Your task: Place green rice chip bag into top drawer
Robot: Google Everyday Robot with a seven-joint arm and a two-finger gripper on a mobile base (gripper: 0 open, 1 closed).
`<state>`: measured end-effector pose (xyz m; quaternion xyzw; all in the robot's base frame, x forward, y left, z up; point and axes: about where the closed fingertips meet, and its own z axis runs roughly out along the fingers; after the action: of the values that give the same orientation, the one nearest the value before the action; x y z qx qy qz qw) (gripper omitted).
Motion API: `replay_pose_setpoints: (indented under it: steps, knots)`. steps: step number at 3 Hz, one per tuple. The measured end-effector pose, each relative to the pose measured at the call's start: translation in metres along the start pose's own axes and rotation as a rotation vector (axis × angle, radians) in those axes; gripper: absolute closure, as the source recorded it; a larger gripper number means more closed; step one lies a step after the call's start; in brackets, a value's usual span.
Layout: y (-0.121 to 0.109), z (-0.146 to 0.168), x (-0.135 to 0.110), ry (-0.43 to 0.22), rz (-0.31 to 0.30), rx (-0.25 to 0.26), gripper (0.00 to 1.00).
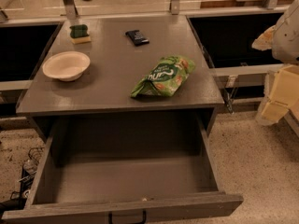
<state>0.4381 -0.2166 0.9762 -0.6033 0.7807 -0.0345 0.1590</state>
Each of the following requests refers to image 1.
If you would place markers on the grey wooden drawer cabinet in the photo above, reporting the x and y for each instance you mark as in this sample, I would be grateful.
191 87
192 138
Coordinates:
117 65

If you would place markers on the black drawer handle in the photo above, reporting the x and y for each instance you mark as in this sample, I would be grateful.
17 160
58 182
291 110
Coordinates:
128 217

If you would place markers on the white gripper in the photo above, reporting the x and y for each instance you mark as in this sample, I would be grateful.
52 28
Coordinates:
288 39

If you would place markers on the green yellow sponge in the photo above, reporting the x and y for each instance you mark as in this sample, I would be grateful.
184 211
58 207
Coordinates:
79 34

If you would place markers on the green rice chip bag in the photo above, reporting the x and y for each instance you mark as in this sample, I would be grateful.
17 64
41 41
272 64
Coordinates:
165 78

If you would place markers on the dark blue snack bar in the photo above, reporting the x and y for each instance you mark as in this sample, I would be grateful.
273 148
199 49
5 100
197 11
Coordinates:
137 38

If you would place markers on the metal post left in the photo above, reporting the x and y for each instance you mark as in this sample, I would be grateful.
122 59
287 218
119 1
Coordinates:
70 9

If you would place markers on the open grey top drawer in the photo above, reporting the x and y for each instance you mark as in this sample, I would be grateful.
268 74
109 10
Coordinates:
96 164

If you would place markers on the white paper bowl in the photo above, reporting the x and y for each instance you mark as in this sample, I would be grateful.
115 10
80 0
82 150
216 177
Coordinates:
66 66

